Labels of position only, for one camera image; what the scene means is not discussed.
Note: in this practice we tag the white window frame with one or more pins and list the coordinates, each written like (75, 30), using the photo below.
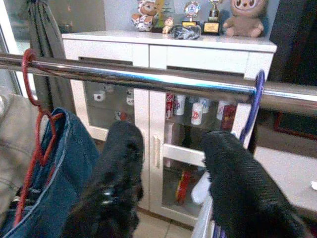
(10, 44)

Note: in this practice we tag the red plastic hanger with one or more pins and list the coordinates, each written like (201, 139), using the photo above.
(24, 65)

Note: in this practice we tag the grey curtain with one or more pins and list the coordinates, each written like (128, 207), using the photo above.
(42, 29)

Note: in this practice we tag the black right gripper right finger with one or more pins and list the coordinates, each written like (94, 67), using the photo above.
(237, 178)

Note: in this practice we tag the red box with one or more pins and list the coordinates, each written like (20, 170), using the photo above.
(229, 119)

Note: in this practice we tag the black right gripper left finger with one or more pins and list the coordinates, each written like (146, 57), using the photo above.
(116, 161)

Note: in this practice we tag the green yellow plaque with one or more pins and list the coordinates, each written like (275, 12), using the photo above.
(164, 11)

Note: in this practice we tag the beige shirt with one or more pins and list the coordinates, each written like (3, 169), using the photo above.
(17, 138)

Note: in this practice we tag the red cola can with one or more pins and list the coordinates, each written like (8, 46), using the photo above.
(170, 106)

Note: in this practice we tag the plush bear in white outfit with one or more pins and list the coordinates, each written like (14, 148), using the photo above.
(144, 15)

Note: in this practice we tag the white low tv stand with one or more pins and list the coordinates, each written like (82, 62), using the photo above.
(284, 173)

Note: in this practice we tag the round medal trophy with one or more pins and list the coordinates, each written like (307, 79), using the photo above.
(191, 10)

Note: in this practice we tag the white glass-door cabinet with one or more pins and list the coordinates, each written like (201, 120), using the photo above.
(198, 57)

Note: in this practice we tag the black plastic bag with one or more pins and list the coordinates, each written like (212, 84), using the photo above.
(185, 32)

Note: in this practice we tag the black television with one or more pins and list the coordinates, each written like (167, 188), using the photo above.
(294, 37)

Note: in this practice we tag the small doll figure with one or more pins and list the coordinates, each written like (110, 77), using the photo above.
(168, 26)

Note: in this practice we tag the blue jeans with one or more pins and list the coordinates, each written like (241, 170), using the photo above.
(74, 153)

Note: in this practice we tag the red package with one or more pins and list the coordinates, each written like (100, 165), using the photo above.
(184, 186)

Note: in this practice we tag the purple plastic hanger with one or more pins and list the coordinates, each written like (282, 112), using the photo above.
(257, 96)

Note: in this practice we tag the brown plush monkey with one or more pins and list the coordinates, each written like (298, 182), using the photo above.
(245, 22)

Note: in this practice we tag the gold cup trophy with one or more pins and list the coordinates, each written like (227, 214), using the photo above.
(211, 26)

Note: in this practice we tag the black rack with chrome rail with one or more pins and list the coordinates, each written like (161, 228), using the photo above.
(158, 79)

